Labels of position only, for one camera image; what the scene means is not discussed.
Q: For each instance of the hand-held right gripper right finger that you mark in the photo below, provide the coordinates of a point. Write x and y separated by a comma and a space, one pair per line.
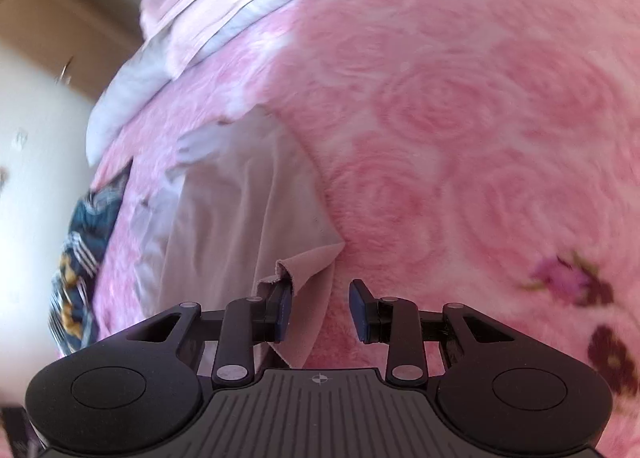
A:
358, 310

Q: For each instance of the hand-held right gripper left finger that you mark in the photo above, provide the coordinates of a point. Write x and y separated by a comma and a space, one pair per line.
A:
284, 312

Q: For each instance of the beige cloth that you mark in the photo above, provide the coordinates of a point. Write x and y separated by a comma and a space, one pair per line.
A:
235, 218

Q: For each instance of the pink floral blanket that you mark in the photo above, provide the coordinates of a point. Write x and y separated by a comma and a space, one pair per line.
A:
450, 138

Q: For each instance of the dark blue patterned cloth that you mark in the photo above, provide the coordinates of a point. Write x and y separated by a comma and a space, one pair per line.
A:
82, 258

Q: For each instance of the pink white folded quilt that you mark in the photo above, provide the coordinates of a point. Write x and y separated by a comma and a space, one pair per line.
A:
200, 13

